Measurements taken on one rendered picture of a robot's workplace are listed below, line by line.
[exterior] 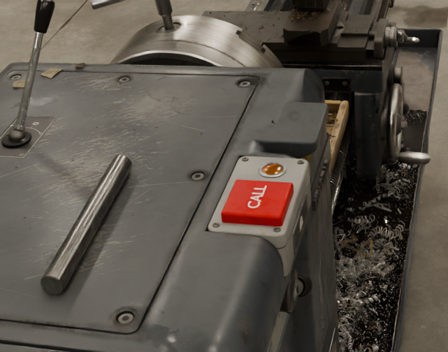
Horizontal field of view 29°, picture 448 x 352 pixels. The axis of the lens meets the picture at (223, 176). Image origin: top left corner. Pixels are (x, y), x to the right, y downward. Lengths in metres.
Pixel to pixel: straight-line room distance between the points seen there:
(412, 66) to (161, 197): 1.85
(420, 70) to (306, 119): 1.68
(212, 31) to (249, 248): 0.55
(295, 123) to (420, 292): 1.71
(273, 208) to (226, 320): 0.14
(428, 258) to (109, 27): 2.38
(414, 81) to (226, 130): 1.65
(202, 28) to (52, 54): 3.12
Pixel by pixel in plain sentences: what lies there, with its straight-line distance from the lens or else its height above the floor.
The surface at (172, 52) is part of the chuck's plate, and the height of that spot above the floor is 1.24.
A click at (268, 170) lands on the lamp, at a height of 1.26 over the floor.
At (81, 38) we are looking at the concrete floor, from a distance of 4.52.
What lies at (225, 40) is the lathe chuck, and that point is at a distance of 1.29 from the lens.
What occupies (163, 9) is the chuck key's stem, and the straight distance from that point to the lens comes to 1.30.
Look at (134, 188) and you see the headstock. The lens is 0.92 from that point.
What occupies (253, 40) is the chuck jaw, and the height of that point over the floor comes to 1.20.
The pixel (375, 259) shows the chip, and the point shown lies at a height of 0.55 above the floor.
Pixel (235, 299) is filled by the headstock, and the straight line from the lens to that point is 0.76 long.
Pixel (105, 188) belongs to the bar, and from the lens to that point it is 0.89.
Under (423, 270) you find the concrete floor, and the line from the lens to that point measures 2.74.
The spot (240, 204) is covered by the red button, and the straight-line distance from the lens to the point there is 0.85.
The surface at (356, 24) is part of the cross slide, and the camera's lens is 1.92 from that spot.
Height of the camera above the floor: 1.75
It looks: 33 degrees down
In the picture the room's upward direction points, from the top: 7 degrees counter-clockwise
